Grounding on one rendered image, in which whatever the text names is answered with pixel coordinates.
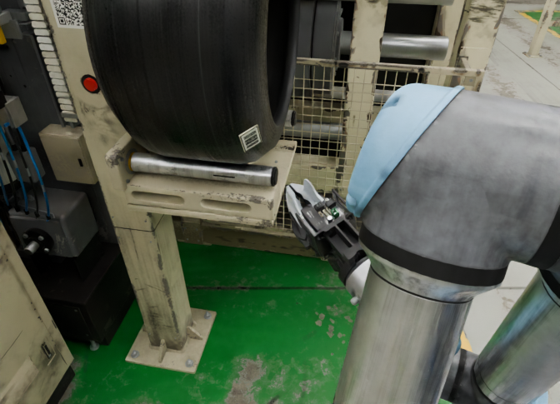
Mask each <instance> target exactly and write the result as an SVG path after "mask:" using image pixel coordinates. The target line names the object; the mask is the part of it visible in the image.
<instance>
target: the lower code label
mask: <svg viewBox="0 0 560 404"><path fill-rule="evenodd" d="M50 3H51V5H52V10H53V13H54V16H55V19H56V22H57V26H58V27H65V28H79V29H84V26H83V11H82V0H50Z"/></svg>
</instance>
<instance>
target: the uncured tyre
mask: <svg viewBox="0 0 560 404"><path fill-rule="evenodd" d="M300 3H301V0H82V19H83V26H84V32H85V38H86V42H87V49H88V53H89V57H90V60H91V64H92V69H93V71H94V74H95V77H96V79H97V83H98V86H99V87H100V89H101V92H102V94H103V96H104V98H105V100H106V102H107V104H108V106H109V107H110V109H111V110H112V112H113V114H114V115H115V117H116V118H117V119H118V121H119V122H120V123H121V124H122V125H123V127H124V128H125V129H126V131H127V132H128V134H129V135H130V136H131V137H132V138H133V139H134V140H135V141H136V142H137V143H138V144H139V145H141V146H142V147H144V148H146V149H147V150H149V151H152V152H155V153H157V154H160V155H162V156H164V157H178V158H186V159H194V160H203V161H210V162H226V163H234V164H243V163H248V162H256V161H257V160H258V159H259V158H261V157H262V156H263V155H265V154H266V153H267V152H269V151H270V150H271V149H273V148H274V147H275V146H276V145H277V144H278V141H279V139H280V137H281V135H282V133H283V129H284V125H285V122H286V119H287V114H288V108H289V103H290V99H291V95H292V90H293V82H294V76H295V70H296V63H297V55H298V37H299V24H300ZM255 125H258V128H259V132H260V135H261V139H262V142H260V143H259V144H258V145H256V146H255V147H252V148H251V149H249V150H247V151H246V152H244V150H243V146H242V144H241V141H240V138H239V135H240V134H242V133H244V132H246V131H247V130H248V129H250V128H251V127H254V126H255Z"/></svg>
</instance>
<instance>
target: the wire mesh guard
mask: <svg viewBox="0 0 560 404"><path fill-rule="evenodd" d="M296 65H304V70H303V78H295V76H294V80H295V79H303V87H294V82H293V96H291V97H293V105H289V106H293V110H294V106H297V107H302V114H297V115H302V122H296V123H301V124H302V131H298V130H293V127H292V130H288V129H283V137H282V138H283V140H284V138H291V139H292V140H293V139H301V140H302V141H301V147H300V148H301V154H298V153H294V154H298V155H301V161H293V162H300V163H301V165H302V155H307V154H302V142H303V140H310V147H306V148H310V153H309V155H307V156H309V162H307V163H309V169H303V170H308V176H301V169H302V168H301V165H300V168H295V167H293V163H292V167H290V168H291V169H292V174H288V175H292V181H291V183H293V176H299V175H293V168H295V169H300V182H298V183H300V185H301V183H304V182H301V177H308V181H309V178H310V176H309V170H311V169H310V163H316V162H310V156H315V155H310V154H311V148H316V147H311V141H319V148H316V149H318V156H315V157H318V162H319V157H324V156H319V149H324V150H327V157H326V158H327V164H325V163H318V162H317V163H316V164H317V170H311V171H317V177H315V178H316V179H317V184H313V183H312V184H313V185H317V186H318V185H321V184H318V178H323V177H318V171H319V170H318V164H324V165H327V167H328V165H333V164H328V157H329V156H328V150H333V151H337V154H338V151H342V152H346V154H347V152H351V151H347V147H346V151H343V150H338V144H339V143H346V144H347V146H348V144H354V145H356V147H357V145H363V144H357V141H356V144H355V143H348V136H352V137H357V140H358V137H362V136H358V129H359V128H360V129H367V135H368V129H371V128H368V125H369V121H373V122H374V120H369V119H370V113H371V107H372V103H376V104H381V107H380V111H381V108H382V104H385V103H383V95H389V96H392V94H383V93H384V88H385V86H394V89H393V93H394V90H395V87H403V86H398V85H396V81H397V75H398V72H407V78H406V83H405V86H406V84H407V79H408V73H409V72H415V73H418V75H417V82H416V83H418V76H419V73H428V74H429V75H428V79H427V84H428V80H429V76H430V74H440V76H439V79H438V83H437V85H438V84H439V81H440V77H441V75H451V77H450V80H449V84H448V87H449V85H450V82H451V78H452V75H453V76H462V78H461V82H462V79H463V76H465V77H476V81H475V83H474V87H472V91H474V92H479V89H480V87H481V83H482V80H483V77H484V73H485V71H484V69H473V68H460V67H435V66H423V65H410V64H396V63H384V62H359V61H346V60H333V59H320V58H307V57H297V63H296ZM305 65H306V66H314V70H313V79H306V78H304V74H305ZM315 66H319V67H324V72H323V80H317V79H314V73H315ZM325 67H334V74H333V81H328V80H324V73H325ZM335 67H342V68H344V76H343V85H342V91H337V90H333V85H334V82H340V81H334V75H335ZM345 68H355V71H354V79H355V72H356V69H365V74H364V81H363V82H354V79H353V82H348V83H353V86H352V101H347V100H343V92H348V91H343V86H344V83H345V82H344V78H345ZM366 69H367V70H376V72H377V70H379V71H386V76H387V71H392V72H397V74H396V79H395V84H394V85H386V84H385V82H386V76H385V81H384V84H375V78H376V72H375V78H374V83H364V82H365V75H366ZM304 80H313V87H312V88H304ZM314 81H323V85H322V89H314ZM324 81H326V82H333V85H332V90H325V89H323V86H324ZM461 82H460V85H459V86H461ZM354 83H360V84H363V88H362V92H355V93H362V101H361V102H360V103H361V107H360V111H359V110H351V109H352V102H358V101H353V93H354V91H353V87H354ZM364 84H372V85H373V90H374V85H383V92H382V94H381V93H373V90H372V93H369V92H363V89H364ZM294 88H301V89H303V95H302V106H298V105H294V98H295V97H294ZM304 89H312V97H304ZM313 90H322V98H315V97H313ZM323 91H332V99H326V98H323ZM333 91H334V92H342V100H336V99H333ZM364 93H366V94H372V101H373V94H377V95H382V102H381V103H378V102H372V101H371V102H365V103H371V107H370V111H361V108H362V102H363V94H364ZM304 98H312V106H311V108H312V115H305V114H303V107H309V106H303V99H304ZM313 99H322V107H316V108H321V109H322V110H321V116H315V115H313ZM323 100H332V105H333V100H334V101H342V102H341V109H339V108H332V105H331V108H329V107H323ZM343 101H345V102H351V108H350V110H349V109H342V103H343ZM323 108H326V109H331V115H330V125H323V124H322V117H325V116H322V111H323ZM332 109H337V110H341V111H342V110H348V111H350V116H349V118H344V117H341V111H340V117H333V118H340V120H341V118H342V119H349V124H350V119H352V120H359V121H360V120H363V121H368V125H367V128H361V127H359V121H358V127H349V124H348V131H347V135H343V134H339V129H340V127H343V126H340V120H339V126H333V125H331V116H332ZM351 111H358V112H360V114H359V119H354V118H350V117H351ZM361 112H370V113H369V119H368V120H364V119H360V115H361ZM377 113H379V112H377ZM303 116H312V120H311V123H304V122H303ZM313 116H314V117H321V123H320V124H314V123H312V121H313ZM303 124H311V132H310V133H311V137H312V125H320V132H315V133H320V136H319V140H311V137H310V139H303V132H307V131H303ZM321 125H323V126H329V133H325V132H321ZM331 126H332V127H339V129H338V134H334V133H330V127H331ZM349 128H357V136H353V135H348V132H349ZM284 130H287V131H292V137H284ZM293 131H297V132H302V138H293ZM321 133H324V134H329V136H328V141H320V137H321ZM330 134H333V135H338V137H339V135H343V136H347V142H338V138H337V142H336V143H337V150H334V149H328V147H329V143H330V142H329V137H330ZM320 142H328V147H327V149H325V148H320ZM297 147H299V146H297ZM356 147H355V153H354V159H349V158H346V154H345V158H340V157H337V155H336V157H331V158H336V163H337V158H340V159H345V162H346V159H349V160H353V167H352V171H353V168H354V161H355V160H357V159H355V154H356ZM359 153H360V152H359ZM345 162H344V166H341V165H336V163H335V165H333V166H335V172H334V179H331V178H326V177H327V172H328V171H327V167H326V171H320V172H326V177H325V178H323V179H325V185H321V186H325V187H326V186H329V185H326V179H331V180H334V181H335V180H339V179H335V173H343V177H344V174H351V175H352V173H344V169H345V167H349V166H345ZM336 166H341V167H344V169H343V172H336ZM343 177H342V180H339V181H342V183H343V181H347V180H343ZM334 181H333V186H330V187H333V189H334V187H337V186H334ZM287 182H290V181H287ZM347 182H350V181H347ZM341 188H342V190H343V185H342V186H341ZM344 188H348V187H344ZM281 201H283V206H280V207H283V218H282V219H283V226H277V224H282V223H277V218H280V217H277V216H276V226H275V225H273V227H262V226H255V225H248V224H242V223H235V222H222V221H215V220H208V219H202V222H209V223H215V224H222V225H229V226H235V227H248V228H255V229H262V230H269V231H275V232H288V233H294V232H293V228H292V222H291V225H289V226H291V227H285V226H284V225H288V224H284V219H288V218H284V213H289V212H284V208H285V206H284V201H287V200H284V191H283V200H281Z"/></svg>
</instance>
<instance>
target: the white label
mask: <svg viewBox="0 0 560 404"><path fill-rule="evenodd" d="M239 138H240V141H241V144H242V147H243V150H244V152H246V151H247V150H249V149H251V148H252V147H255V146H256V145H258V144H259V143H260V142H262V139H261V135H260V132H259V128H258V125H255V126H254V127H251V128H250V129H248V130H247V131H246V132H244V133H242V134H240V135H239Z"/></svg>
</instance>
